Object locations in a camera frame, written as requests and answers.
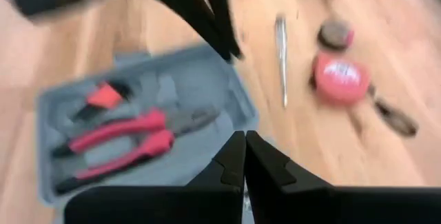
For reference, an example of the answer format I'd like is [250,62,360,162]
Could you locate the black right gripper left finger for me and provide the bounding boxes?
[63,130,247,224]

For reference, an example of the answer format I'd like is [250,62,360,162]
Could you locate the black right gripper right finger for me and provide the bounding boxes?
[245,130,441,224]

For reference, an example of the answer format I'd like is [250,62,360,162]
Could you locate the grey plastic tool case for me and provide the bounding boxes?
[36,43,260,224]

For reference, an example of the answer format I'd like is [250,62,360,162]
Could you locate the red black handled pliers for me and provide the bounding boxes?
[51,105,221,196]

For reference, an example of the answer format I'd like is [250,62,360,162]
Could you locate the pink tape measure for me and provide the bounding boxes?
[309,52,420,139]

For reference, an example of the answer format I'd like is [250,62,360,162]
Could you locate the small red black tool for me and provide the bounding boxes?
[70,80,134,122]

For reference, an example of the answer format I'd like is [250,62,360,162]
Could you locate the small silver metal piece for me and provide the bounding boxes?
[274,14,290,110]

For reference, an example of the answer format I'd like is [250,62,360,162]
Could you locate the small round metal object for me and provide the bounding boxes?
[316,19,356,52]

